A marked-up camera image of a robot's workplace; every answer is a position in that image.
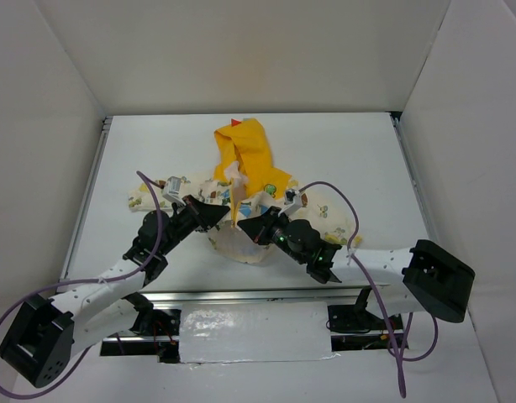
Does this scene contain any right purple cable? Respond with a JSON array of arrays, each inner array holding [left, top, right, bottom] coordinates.
[[298, 181, 439, 399]]

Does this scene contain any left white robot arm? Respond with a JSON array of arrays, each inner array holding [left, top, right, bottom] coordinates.
[[0, 196, 230, 388]]

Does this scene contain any white panel on rail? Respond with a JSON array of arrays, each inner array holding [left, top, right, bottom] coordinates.
[[179, 301, 334, 364]]

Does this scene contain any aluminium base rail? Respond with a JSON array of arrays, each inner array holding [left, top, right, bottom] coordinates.
[[99, 287, 389, 364]]

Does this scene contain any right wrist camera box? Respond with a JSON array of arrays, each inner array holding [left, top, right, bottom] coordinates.
[[284, 188, 304, 210]]

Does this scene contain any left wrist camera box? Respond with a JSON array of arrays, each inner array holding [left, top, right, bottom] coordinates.
[[161, 176, 183, 204]]

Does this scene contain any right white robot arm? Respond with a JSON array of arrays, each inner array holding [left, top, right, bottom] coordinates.
[[238, 207, 475, 328]]

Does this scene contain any cream printed hooded kids jacket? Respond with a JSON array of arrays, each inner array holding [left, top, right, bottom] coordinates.
[[124, 118, 364, 266]]

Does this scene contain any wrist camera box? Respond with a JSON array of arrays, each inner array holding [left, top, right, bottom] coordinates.
[[161, 176, 183, 204], [284, 188, 304, 210]]

